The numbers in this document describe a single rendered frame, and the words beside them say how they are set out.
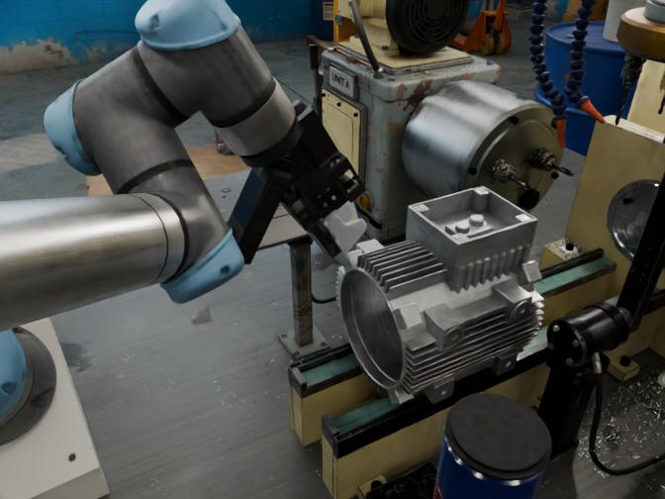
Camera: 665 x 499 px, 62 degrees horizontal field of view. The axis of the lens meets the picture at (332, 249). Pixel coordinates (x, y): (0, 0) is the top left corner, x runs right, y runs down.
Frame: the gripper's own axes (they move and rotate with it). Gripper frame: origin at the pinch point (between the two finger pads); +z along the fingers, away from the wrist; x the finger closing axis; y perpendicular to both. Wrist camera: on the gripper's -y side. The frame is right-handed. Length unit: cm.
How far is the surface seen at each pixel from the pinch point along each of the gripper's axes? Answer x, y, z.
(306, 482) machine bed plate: -8.3, -22.1, 20.3
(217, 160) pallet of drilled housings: 238, -1, 108
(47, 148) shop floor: 343, -81, 79
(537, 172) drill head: 15, 41, 30
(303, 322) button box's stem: 15.3, -9.5, 20.7
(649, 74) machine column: 10, 64, 24
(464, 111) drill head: 22.6, 35.7, 14.1
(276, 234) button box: 13.6, -3.5, 1.3
